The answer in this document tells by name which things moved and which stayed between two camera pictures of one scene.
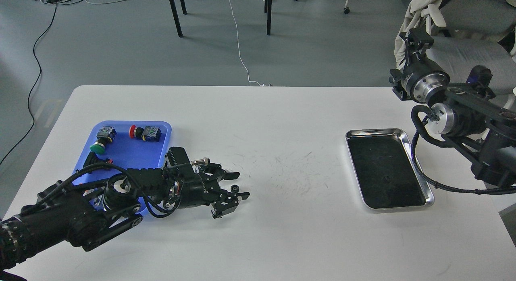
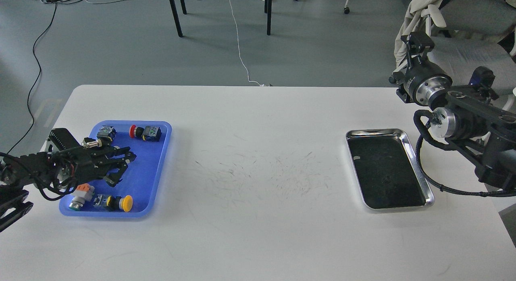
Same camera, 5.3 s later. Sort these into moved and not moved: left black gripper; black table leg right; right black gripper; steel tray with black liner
Moved: left black gripper
Not moved: right black gripper; black table leg right; steel tray with black liner
